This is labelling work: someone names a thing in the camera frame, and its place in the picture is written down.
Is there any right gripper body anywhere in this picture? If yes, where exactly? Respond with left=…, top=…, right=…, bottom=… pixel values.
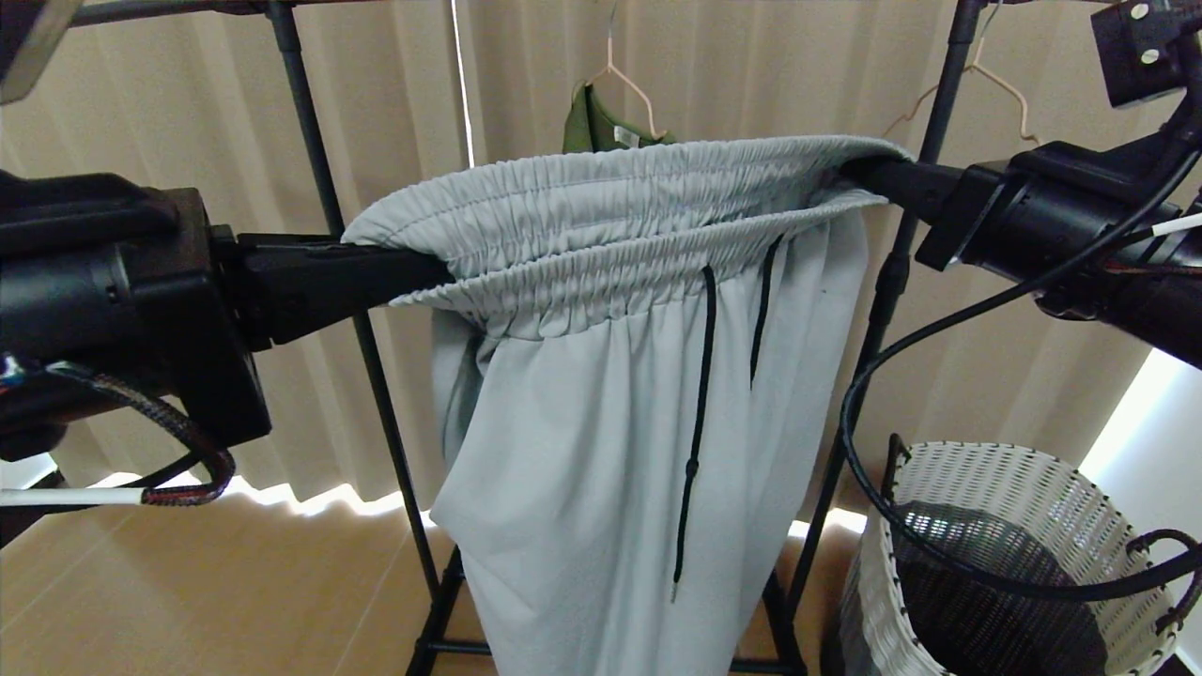
left=916, top=165, right=1162, bottom=299

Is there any white laundry basket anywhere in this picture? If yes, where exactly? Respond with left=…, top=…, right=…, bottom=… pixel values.
left=836, top=434, right=1202, bottom=676

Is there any pink clothes hanger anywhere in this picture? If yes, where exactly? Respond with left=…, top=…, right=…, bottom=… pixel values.
left=883, top=0, right=1043, bottom=146
left=573, top=0, right=670, bottom=142

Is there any black clothes rack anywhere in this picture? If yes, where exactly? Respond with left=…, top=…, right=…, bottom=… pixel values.
left=70, top=0, right=1118, bottom=676

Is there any pale grey garment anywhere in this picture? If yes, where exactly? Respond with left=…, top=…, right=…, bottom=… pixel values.
left=340, top=134, right=915, bottom=676

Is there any green printed t-shirt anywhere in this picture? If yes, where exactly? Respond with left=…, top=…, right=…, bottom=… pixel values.
left=562, top=83, right=679, bottom=156

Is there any beige curtain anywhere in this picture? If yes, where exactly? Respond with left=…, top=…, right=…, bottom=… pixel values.
left=0, top=0, right=1202, bottom=517

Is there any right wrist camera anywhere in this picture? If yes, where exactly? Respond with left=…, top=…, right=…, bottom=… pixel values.
left=1009, top=0, right=1202, bottom=203

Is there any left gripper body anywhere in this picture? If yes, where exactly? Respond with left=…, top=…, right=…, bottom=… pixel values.
left=0, top=169, right=273, bottom=463

